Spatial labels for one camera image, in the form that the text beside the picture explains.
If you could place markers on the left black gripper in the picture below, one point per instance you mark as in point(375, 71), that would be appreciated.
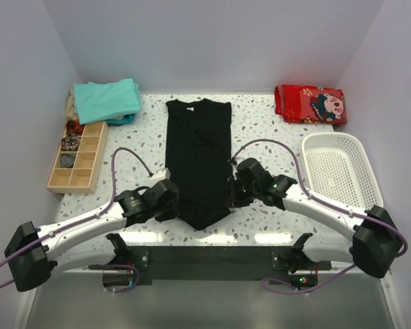
point(172, 213)

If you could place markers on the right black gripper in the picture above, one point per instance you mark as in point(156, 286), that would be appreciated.
point(233, 199)

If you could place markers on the black t shirt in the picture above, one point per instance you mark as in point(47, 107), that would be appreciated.
point(198, 149)

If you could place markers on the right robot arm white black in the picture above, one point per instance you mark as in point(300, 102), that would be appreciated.
point(369, 239)

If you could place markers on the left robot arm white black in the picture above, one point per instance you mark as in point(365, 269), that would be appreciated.
point(33, 253)

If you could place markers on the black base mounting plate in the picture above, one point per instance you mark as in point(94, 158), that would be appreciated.
point(140, 265)

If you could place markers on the wooden compartment organizer box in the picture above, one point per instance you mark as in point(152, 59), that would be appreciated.
point(82, 178)

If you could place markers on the grey rolled sock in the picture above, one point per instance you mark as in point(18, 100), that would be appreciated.
point(67, 161)

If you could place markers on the white perforated plastic basket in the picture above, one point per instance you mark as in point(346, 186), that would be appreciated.
point(337, 166)

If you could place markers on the red cartoon print cloth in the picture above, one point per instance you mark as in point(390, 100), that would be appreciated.
point(310, 104)

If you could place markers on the folded teal t shirt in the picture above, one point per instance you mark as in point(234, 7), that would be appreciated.
point(100, 102)

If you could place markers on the patterned rolled sock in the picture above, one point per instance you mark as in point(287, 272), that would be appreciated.
point(70, 143)

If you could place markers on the red black rolled sock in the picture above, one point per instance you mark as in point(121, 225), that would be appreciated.
point(73, 128)

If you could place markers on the folded beige t shirt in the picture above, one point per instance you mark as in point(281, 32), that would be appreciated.
point(70, 113)

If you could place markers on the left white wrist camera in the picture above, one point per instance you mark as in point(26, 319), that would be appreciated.
point(161, 174)

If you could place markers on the aluminium rail frame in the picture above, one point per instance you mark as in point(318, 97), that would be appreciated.
point(347, 298)

